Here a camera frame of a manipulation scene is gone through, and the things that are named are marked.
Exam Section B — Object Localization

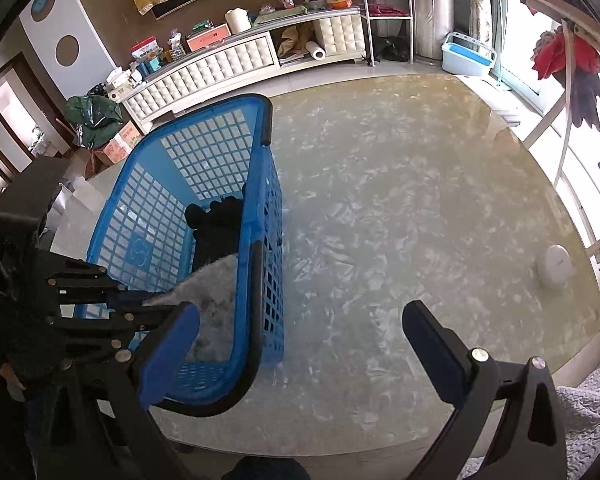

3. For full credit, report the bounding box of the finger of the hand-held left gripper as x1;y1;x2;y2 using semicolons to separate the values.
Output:
45;257;153;311
45;305;181;376

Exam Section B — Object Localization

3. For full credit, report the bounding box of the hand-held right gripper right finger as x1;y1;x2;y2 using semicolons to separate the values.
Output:
402;301;568;480

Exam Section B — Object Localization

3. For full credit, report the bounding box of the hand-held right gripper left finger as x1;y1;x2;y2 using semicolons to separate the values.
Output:
37;302;203;480

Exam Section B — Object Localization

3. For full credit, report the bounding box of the grey fuzzy cloth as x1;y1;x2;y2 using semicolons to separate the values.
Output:
145;255;241;363

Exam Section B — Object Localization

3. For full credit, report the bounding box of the blue plastic laundry basket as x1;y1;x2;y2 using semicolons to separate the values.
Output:
72;94;287;418

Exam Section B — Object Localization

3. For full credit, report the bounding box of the person's left hand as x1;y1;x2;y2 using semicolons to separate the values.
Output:
0;366;27;402

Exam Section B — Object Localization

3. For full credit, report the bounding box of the black cloth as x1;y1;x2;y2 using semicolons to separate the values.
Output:
184;182;248;271

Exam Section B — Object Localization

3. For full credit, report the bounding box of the printed cardboard box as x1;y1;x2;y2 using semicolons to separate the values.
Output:
92;120;143;166

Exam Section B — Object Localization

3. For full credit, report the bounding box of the green plastic bag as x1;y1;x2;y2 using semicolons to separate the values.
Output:
64;95;125;148

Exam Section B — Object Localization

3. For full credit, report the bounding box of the dark blue cloth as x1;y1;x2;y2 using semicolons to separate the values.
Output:
222;457;311;480

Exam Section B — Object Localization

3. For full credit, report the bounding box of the white round device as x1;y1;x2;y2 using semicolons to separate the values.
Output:
539;245;578;288

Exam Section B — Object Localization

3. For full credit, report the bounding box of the grey knit blanket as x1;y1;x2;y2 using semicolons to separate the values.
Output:
555;367;600;480

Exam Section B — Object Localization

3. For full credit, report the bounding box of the white tissue box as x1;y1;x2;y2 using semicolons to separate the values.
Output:
105;67;143;92

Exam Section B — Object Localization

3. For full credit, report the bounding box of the red and white box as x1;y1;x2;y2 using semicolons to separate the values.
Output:
131;36;163;61

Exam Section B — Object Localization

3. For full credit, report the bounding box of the white tufted cabinet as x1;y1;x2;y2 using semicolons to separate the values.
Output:
121;7;368;133

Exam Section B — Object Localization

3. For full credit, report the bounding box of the white drying rack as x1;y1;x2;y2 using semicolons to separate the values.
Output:
467;0;600;271

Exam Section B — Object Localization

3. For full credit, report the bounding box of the pink box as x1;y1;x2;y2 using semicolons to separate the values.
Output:
186;24;231;52

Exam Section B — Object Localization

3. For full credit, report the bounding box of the blue mop bucket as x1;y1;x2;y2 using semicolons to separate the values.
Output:
441;31;497;78

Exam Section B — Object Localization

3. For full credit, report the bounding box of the dark hanging garment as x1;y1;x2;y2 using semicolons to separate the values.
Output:
562;67;600;131

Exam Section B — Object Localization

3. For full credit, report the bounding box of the black bag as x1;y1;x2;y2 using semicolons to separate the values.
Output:
377;35;412;63

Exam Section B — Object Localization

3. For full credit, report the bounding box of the cream canister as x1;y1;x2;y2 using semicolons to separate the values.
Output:
224;7;252;37

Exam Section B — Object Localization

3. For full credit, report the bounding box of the red hanging garment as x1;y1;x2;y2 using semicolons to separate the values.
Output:
532;27;600;86

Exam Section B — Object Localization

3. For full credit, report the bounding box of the brown paper bag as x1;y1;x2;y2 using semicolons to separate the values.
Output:
278;26;315;58

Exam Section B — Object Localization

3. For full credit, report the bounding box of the green flat box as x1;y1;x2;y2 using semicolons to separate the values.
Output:
252;5;311;26

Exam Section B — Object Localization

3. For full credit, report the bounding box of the white shelf rack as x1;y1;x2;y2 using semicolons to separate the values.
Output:
340;0;415;67

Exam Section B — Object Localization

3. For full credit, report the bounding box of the silver standing air conditioner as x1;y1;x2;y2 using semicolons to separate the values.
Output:
412;0;463;61

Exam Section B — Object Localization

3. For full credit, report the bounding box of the magenta folded cloth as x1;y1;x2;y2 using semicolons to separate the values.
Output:
367;0;411;17

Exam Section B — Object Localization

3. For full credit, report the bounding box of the patterned curtain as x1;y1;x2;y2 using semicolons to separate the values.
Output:
467;0;496;46

